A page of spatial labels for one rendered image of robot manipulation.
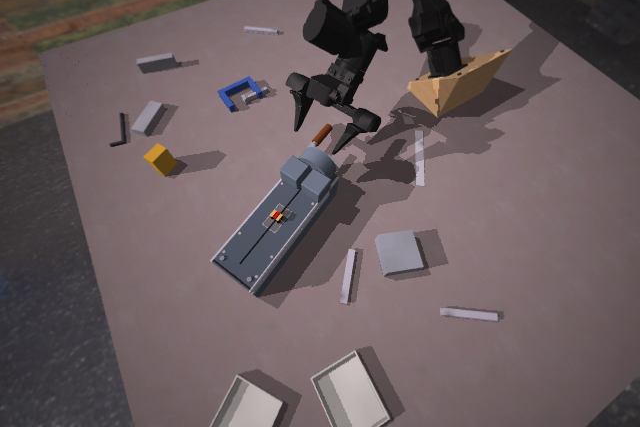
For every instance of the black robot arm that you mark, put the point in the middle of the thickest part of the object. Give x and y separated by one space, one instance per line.
344 32

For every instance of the black l-shaped rod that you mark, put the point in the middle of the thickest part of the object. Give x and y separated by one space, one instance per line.
121 115

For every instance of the blue c-clamp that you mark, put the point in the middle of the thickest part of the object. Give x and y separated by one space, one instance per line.
239 86

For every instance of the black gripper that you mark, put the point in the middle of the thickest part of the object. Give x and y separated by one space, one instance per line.
364 121

